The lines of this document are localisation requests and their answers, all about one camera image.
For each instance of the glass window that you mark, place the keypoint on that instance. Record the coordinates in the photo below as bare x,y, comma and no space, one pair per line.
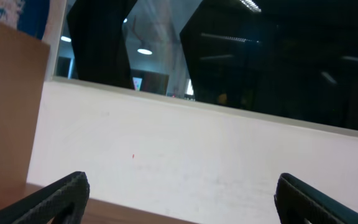
295,59

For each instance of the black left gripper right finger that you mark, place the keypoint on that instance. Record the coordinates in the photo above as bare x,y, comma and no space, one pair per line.
297,202

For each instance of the brown wooden side panel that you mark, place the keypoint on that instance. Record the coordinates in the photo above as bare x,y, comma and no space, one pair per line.
23,63

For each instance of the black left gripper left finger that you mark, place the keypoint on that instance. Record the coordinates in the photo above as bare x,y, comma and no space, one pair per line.
63,201

